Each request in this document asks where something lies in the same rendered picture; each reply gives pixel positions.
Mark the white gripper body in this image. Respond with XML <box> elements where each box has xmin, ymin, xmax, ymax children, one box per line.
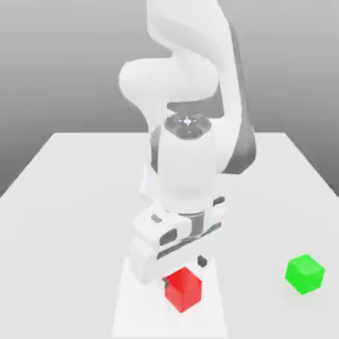
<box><xmin>128</xmin><ymin>209</ymin><xmax>229</xmax><ymax>285</ymax></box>

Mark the small red cube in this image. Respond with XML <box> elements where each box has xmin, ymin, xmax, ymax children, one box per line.
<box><xmin>164</xmin><ymin>266</ymin><xmax>203</xmax><ymax>314</ymax></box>

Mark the small green cube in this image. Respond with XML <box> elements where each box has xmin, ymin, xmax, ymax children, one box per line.
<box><xmin>285</xmin><ymin>254</ymin><xmax>326</xmax><ymax>296</ymax></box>

